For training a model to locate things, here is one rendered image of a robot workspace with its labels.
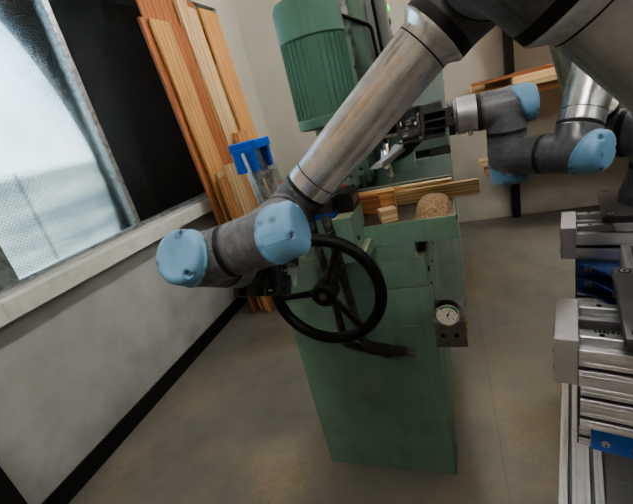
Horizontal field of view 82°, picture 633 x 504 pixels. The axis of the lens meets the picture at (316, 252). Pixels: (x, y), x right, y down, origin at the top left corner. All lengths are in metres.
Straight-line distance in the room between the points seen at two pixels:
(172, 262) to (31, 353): 1.38
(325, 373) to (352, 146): 0.89
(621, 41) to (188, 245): 0.47
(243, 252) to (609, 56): 0.40
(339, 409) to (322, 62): 1.07
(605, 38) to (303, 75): 0.74
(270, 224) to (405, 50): 0.27
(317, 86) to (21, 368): 1.48
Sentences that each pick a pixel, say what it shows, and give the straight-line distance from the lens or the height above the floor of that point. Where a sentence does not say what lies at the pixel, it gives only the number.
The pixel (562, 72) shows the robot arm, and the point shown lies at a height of 1.15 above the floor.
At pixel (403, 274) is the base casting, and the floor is 0.75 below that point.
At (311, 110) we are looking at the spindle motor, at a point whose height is 1.21.
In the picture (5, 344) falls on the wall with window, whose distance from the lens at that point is 1.79.
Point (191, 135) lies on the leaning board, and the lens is 2.50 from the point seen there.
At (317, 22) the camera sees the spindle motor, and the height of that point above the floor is 1.40.
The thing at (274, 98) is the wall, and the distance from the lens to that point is 3.70.
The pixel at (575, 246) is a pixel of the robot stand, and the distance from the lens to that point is 1.19.
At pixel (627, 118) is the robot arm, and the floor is 1.02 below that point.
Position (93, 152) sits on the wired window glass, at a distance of 2.21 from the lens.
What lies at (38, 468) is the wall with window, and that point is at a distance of 1.94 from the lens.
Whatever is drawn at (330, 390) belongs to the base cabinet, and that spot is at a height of 0.34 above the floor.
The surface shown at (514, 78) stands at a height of 1.11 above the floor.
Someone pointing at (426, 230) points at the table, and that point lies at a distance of 0.96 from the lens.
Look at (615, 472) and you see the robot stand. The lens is 1.30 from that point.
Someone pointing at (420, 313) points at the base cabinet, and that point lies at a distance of 1.07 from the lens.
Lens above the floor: 1.20
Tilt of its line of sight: 20 degrees down
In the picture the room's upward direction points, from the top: 14 degrees counter-clockwise
